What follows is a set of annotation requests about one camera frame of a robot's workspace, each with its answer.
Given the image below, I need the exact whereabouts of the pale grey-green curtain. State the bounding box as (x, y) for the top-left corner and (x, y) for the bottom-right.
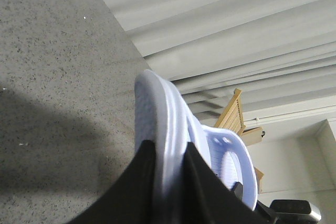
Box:
(103, 0), (335, 125)

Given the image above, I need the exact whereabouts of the light blue slipper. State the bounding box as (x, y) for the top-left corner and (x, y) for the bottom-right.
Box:
(134, 70), (258, 210)

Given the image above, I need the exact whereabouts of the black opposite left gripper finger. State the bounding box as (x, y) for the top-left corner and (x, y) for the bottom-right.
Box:
(232, 182), (279, 221)

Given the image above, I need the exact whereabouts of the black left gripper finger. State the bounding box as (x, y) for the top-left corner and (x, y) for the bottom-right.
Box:
(182, 142), (267, 224)
(69, 140), (156, 223)

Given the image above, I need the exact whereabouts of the wooden slatted rack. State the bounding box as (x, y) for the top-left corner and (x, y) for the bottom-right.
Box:
(213, 88), (266, 194)

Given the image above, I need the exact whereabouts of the black silver opposite gripper body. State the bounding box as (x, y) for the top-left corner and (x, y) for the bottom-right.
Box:
(270, 199), (322, 223)

